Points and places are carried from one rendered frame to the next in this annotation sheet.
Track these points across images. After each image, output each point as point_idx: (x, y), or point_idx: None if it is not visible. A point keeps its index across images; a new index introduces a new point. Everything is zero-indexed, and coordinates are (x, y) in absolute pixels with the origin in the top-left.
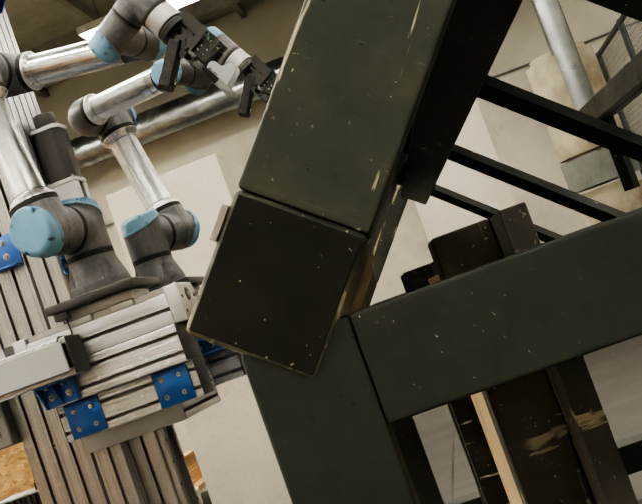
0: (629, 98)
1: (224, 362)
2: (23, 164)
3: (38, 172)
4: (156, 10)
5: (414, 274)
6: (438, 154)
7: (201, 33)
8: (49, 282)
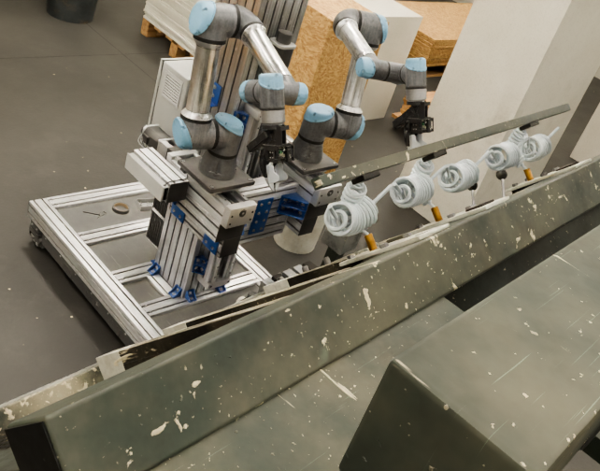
0: None
1: (294, 221)
2: (198, 96)
3: (206, 104)
4: (265, 113)
5: None
6: None
7: (274, 149)
8: None
